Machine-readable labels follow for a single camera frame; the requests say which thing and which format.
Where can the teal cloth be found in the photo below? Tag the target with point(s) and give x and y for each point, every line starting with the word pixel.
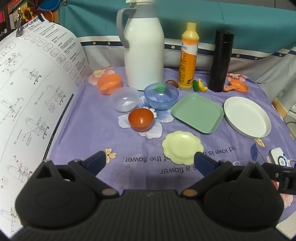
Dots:
pixel 231 16

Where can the white star-trimmed cloth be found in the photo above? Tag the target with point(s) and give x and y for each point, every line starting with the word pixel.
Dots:
pixel 259 69

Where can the brown toy fruit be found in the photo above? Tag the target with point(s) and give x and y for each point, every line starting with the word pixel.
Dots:
pixel 171 83

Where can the purple floral tablecloth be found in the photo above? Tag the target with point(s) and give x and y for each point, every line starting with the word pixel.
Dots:
pixel 92 129

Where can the small green toy block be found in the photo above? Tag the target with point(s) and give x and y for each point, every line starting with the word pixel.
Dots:
pixel 195 86

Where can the pale yellow scalloped plate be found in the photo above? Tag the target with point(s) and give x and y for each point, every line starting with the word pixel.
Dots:
pixel 181 146

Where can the blue transparent bowl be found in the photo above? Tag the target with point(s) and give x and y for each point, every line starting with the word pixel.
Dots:
pixel 161 100

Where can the sunflower decoration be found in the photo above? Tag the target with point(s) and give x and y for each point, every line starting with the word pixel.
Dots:
pixel 27 12

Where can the orange plastic cup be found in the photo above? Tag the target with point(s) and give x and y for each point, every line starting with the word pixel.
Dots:
pixel 108 84

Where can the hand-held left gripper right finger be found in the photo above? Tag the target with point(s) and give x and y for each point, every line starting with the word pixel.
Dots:
pixel 203 162

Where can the metal binder clip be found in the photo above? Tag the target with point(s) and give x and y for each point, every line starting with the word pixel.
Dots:
pixel 20 25

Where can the black thermos flask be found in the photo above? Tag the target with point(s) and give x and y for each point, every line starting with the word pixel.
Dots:
pixel 220 60

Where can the orange toy frying pan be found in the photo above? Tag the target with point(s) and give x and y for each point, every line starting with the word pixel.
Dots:
pixel 239 87

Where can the red-orange plastic bowl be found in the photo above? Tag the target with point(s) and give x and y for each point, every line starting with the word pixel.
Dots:
pixel 141 119

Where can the green square plate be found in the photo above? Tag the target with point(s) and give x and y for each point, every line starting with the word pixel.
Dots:
pixel 197 112

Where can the white oval plate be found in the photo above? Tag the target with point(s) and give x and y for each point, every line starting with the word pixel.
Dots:
pixel 246 115

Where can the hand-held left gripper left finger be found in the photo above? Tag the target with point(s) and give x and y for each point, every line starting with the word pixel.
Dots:
pixel 96 160

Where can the printed instruction paper sheet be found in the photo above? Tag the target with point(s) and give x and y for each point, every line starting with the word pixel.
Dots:
pixel 34 92

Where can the clear plastic bowl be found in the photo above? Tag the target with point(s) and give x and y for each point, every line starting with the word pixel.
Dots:
pixel 124 99

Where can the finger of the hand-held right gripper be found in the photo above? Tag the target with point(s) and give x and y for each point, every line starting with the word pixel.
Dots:
pixel 281 172

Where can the small green toy vegetable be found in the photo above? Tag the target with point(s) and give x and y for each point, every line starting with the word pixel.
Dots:
pixel 160 88

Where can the light wooden furniture edge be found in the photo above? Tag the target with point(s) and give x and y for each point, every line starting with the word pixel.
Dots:
pixel 279 106

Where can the yellow orange detergent bottle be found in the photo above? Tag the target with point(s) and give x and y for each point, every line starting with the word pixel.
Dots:
pixel 187 60

